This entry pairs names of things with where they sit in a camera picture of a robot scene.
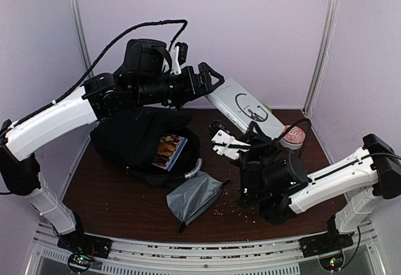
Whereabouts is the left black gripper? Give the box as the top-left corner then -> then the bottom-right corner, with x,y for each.
132,61 -> 225,107

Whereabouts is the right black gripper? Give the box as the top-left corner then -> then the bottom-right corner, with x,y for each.
229,122 -> 278,205

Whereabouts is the grey notebook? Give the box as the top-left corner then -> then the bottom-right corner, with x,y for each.
205,79 -> 285,139

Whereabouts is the dog picture book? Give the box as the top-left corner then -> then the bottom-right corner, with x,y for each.
152,134 -> 187,172

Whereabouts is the grey pencil pouch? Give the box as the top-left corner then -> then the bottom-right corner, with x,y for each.
166,171 -> 231,234

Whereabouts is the black student backpack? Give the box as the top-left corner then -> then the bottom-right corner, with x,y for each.
90,107 -> 203,189

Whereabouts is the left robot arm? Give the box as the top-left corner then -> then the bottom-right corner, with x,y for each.
1,63 -> 224,252

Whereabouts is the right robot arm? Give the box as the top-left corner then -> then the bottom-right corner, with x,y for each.
237,133 -> 400,251

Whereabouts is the red patterned bowl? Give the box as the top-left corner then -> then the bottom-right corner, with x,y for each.
279,127 -> 306,150

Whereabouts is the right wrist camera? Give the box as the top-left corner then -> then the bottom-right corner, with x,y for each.
208,120 -> 251,161

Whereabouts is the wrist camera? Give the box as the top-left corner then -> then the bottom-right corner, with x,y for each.
208,120 -> 251,161
162,42 -> 188,75

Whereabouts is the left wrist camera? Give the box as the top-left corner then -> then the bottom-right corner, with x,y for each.
162,42 -> 188,75

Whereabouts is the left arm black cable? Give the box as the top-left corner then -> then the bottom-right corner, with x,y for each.
9,19 -> 189,128

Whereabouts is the front aluminium rail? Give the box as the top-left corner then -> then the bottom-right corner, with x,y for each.
24,220 -> 386,275

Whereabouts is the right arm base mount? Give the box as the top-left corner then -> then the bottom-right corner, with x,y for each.
299,215 -> 353,272

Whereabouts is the right aluminium frame post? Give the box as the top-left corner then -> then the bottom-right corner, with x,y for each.
303,0 -> 340,118

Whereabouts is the aluminium frame post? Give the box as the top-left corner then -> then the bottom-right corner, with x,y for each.
303,0 -> 340,118
69,0 -> 91,70

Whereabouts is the left aluminium frame post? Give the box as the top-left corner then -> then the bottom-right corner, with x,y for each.
69,0 -> 91,70

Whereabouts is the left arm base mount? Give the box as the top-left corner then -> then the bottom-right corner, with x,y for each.
53,212 -> 112,274

